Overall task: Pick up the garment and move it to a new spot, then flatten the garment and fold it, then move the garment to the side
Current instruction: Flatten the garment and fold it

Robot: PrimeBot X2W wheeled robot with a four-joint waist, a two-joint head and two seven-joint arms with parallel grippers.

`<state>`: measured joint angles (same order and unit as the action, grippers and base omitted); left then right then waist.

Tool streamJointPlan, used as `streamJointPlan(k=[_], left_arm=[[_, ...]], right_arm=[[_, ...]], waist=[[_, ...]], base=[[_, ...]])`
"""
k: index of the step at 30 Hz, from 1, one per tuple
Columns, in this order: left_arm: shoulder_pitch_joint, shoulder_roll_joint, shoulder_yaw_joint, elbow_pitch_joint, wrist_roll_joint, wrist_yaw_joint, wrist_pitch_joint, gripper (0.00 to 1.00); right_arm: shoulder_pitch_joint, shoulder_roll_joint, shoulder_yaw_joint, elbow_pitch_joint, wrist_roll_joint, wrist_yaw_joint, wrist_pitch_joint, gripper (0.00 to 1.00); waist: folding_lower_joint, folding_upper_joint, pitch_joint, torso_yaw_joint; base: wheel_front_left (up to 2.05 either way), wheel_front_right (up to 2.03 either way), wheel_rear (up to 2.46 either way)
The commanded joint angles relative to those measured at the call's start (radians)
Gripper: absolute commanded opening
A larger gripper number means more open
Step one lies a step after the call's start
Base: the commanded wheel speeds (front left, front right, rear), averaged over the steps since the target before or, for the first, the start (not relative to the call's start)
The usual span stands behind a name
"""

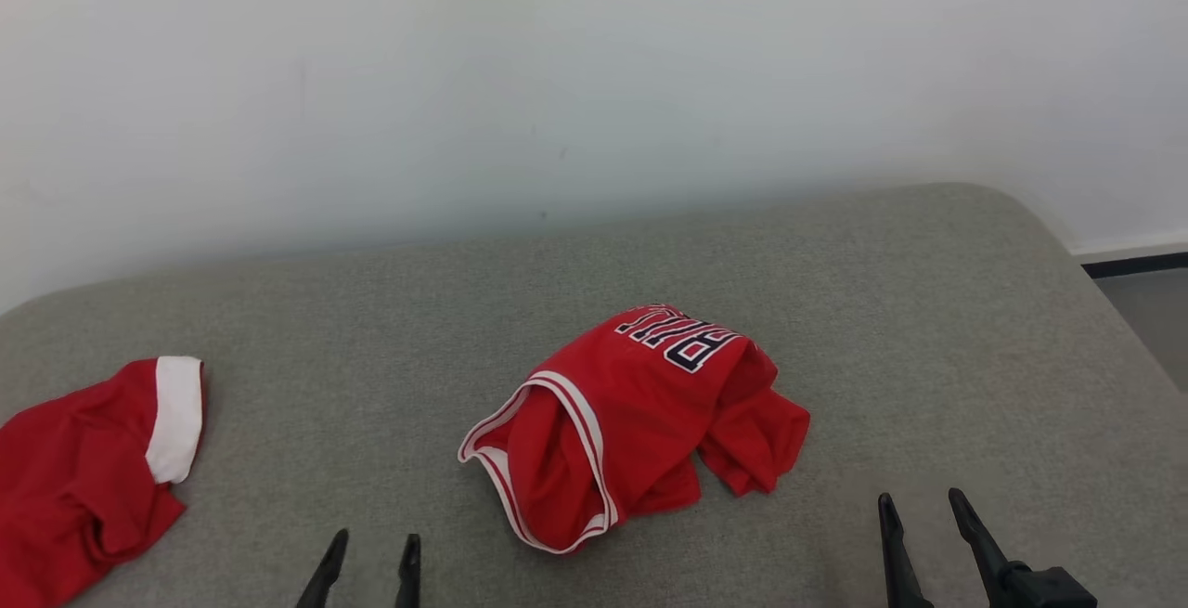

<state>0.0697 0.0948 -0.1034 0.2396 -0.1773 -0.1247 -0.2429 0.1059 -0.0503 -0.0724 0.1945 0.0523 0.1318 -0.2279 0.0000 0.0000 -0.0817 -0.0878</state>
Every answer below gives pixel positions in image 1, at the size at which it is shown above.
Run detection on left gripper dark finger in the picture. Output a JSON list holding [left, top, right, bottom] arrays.
[[296, 528, 351, 608], [394, 534, 422, 608]]

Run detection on grey fabric sofa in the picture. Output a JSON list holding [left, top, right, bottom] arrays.
[[0, 183, 1188, 608]]

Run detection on red basketball jersey with lettering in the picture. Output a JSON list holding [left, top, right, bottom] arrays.
[[458, 304, 811, 555]]

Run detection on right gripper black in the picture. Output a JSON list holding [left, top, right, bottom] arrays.
[[877, 487, 1099, 608]]

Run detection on red shorts with white band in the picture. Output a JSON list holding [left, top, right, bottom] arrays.
[[0, 356, 205, 608]]

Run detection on black skirting strip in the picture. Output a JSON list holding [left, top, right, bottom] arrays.
[[1081, 252, 1188, 278]]

